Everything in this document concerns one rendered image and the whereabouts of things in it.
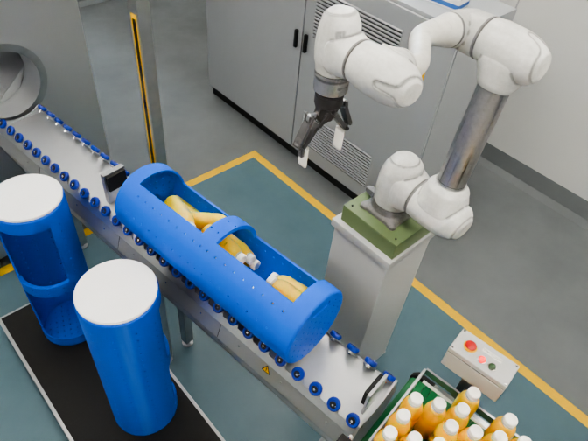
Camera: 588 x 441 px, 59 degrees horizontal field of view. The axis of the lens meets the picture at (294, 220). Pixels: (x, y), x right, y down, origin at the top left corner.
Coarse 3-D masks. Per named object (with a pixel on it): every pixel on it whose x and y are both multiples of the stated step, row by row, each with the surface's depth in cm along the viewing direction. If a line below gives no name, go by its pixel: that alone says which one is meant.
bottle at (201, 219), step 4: (192, 212) 196; (196, 212) 197; (200, 212) 196; (204, 212) 196; (196, 216) 194; (200, 216) 194; (204, 216) 193; (208, 216) 193; (212, 216) 192; (216, 216) 192; (220, 216) 192; (224, 216) 193; (196, 220) 194; (200, 220) 193; (204, 220) 193; (208, 220) 192; (212, 220) 192; (216, 220) 191; (196, 224) 194; (200, 224) 193; (204, 224) 193; (200, 228) 195
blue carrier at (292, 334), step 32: (128, 192) 188; (160, 192) 208; (192, 192) 205; (128, 224) 192; (160, 224) 180; (224, 224) 176; (192, 256) 173; (224, 256) 168; (256, 256) 194; (224, 288) 167; (256, 288) 162; (320, 288) 161; (256, 320) 162; (288, 320) 156; (320, 320) 166; (288, 352) 158
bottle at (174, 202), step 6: (168, 198) 195; (174, 198) 194; (168, 204) 193; (174, 204) 192; (180, 204) 192; (174, 210) 190; (180, 210) 189; (186, 210) 190; (186, 216) 187; (192, 216) 190; (192, 222) 187
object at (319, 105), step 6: (318, 96) 130; (324, 96) 130; (342, 96) 131; (318, 102) 131; (324, 102) 130; (330, 102) 130; (336, 102) 130; (342, 102) 133; (318, 108) 132; (324, 108) 131; (330, 108) 131; (336, 108) 132; (318, 114) 133; (324, 114) 134; (330, 114) 136; (318, 120) 135; (330, 120) 138
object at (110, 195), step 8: (112, 168) 214; (120, 168) 214; (104, 176) 210; (112, 176) 211; (120, 176) 215; (104, 184) 213; (112, 184) 214; (120, 184) 217; (104, 192) 218; (112, 192) 218; (112, 200) 221
